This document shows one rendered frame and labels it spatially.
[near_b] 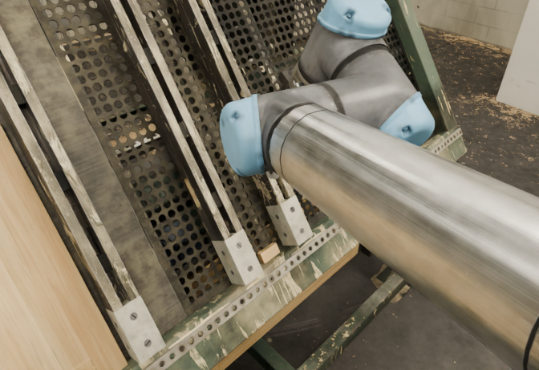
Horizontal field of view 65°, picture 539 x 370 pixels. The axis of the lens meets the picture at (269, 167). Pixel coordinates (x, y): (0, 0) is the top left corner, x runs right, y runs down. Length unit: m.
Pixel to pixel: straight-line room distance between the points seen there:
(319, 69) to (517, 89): 3.90
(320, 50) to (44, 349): 0.77
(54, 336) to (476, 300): 0.88
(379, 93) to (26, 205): 0.74
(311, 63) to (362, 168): 0.28
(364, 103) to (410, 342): 1.81
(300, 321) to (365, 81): 1.78
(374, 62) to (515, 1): 5.35
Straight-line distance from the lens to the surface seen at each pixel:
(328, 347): 1.87
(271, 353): 1.84
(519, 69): 4.33
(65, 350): 1.00
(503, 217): 0.22
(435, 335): 2.23
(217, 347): 1.09
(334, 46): 0.50
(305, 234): 1.18
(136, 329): 0.97
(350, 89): 0.43
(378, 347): 2.12
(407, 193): 0.24
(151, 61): 1.04
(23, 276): 0.97
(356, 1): 0.50
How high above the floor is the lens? 1.76
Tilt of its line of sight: 35 degrees down
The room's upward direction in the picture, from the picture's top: straight up
